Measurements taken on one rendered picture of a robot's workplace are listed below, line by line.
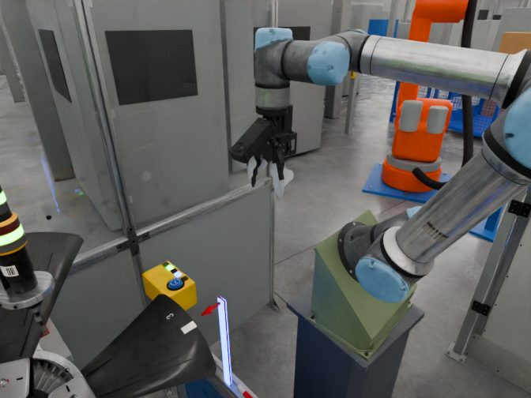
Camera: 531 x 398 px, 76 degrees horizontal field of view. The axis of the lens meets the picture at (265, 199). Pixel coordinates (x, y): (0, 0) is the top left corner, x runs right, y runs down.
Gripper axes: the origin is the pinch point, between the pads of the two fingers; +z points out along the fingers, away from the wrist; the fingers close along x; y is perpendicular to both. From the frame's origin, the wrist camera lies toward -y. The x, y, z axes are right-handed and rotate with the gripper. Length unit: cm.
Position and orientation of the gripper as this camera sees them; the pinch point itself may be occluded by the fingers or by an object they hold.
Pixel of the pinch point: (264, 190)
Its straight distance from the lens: 83.4
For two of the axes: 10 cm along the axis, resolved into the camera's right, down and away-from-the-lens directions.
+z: -0.1, 8.8, 4.7
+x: -7.1, -3.4, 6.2
